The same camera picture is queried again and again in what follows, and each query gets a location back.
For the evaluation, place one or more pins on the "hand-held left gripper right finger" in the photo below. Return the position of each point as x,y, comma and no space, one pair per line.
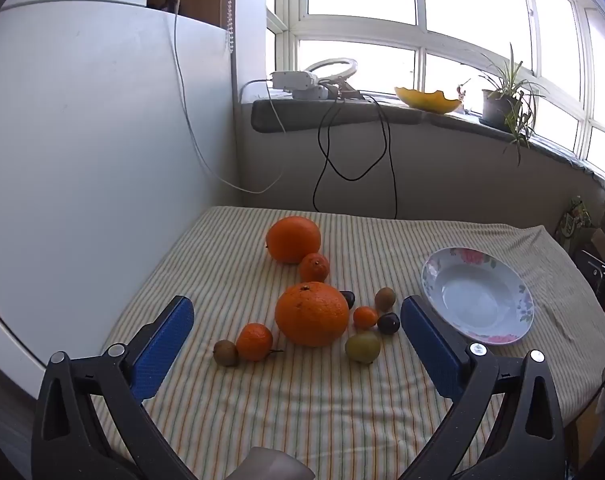
432,347

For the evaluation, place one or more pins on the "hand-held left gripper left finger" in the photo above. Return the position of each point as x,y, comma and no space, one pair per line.
162,347

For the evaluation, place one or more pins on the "white floral plate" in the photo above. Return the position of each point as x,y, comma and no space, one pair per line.
475,300

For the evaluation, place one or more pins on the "green round fruit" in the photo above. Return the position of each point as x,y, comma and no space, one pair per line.
363,347

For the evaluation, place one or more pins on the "medium tangerine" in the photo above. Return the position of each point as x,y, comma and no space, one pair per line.
254,342

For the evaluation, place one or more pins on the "large orange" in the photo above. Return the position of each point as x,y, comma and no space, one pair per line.
312,315
292,237

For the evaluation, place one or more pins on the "dark plum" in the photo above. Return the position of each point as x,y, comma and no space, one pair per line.
389,323
349,299

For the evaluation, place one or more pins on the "brown kiwi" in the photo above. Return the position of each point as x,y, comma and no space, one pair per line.
385,299
225,353

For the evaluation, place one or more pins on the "small tangerine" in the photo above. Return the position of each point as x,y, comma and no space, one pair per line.
365,318

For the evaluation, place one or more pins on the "striped tablecloth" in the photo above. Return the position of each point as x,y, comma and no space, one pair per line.
282,410

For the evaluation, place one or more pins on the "tangerine with dark stem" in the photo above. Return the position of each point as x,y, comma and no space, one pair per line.
314,268

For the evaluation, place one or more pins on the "patterned bag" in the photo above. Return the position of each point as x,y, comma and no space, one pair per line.
575,222

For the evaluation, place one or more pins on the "white refrigerator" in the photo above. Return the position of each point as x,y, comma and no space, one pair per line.
82,160

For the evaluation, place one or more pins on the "yellow melon rind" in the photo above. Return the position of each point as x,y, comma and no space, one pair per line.
427,101

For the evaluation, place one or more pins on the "potted spider plant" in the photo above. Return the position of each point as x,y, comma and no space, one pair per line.
497,107

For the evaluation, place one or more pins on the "white adapter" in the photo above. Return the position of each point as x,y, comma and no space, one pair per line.
312,94

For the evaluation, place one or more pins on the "white window frame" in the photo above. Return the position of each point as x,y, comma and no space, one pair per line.
420,35

